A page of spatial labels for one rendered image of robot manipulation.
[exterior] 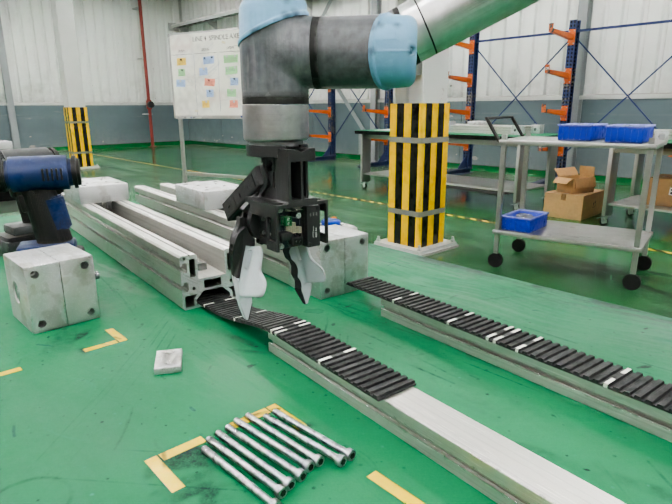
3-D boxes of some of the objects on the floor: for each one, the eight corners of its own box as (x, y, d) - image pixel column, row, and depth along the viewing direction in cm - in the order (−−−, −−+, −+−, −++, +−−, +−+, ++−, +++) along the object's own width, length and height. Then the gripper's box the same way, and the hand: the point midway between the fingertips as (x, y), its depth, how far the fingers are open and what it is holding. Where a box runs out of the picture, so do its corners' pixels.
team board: (169, 195, 687) (155, 31, 636) (196, 190, 729) (184, 36, 679) (266, 204, 618) (259, 21, 568) (290, 198, 661) (285, 27, 610)
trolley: (651, 270, 364) (674, 116, 338) (639, 292, 321) (665, 117, 295) (501, 248, 423) (511, 115, 396) (474, 264, 380) (483, 116, 353)
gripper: (243, 149, 54) (252, 342, 59) (352, 143, 62) (351, 313, 68) (206, 145, 61) (218, 319, 66) (309, 139, 69) (312, 295, 74)
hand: (273, 301), depth 69 cm, fingers open, 8 cm apart
